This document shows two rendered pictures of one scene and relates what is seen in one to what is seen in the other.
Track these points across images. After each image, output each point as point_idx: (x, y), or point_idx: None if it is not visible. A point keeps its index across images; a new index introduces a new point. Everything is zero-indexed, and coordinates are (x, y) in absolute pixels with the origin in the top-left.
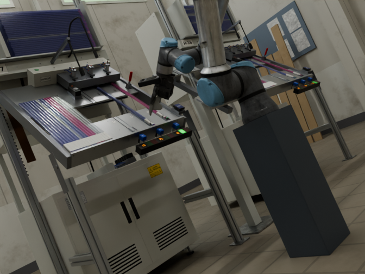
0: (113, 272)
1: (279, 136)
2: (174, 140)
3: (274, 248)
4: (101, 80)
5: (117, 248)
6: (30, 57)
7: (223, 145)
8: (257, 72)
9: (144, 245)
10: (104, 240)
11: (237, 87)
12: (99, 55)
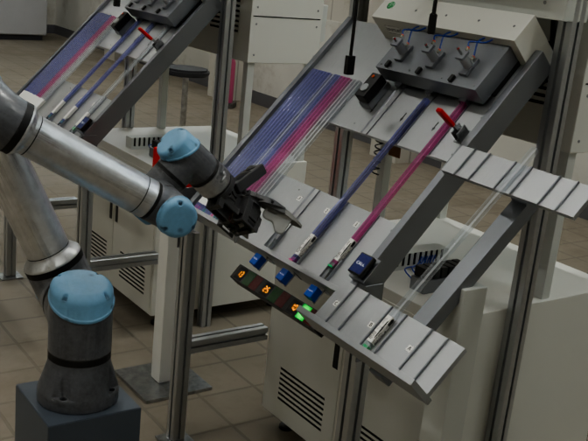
0: (289, 395)
1: (18, 433)
2: (283, 312)
3: None
4: (438, 87)
5: (304, 375)
6: None
7: (428, 437)
8: (57, 322)
9: (335, 418)
10: (297, 347)
11: None
12: (542, 3)
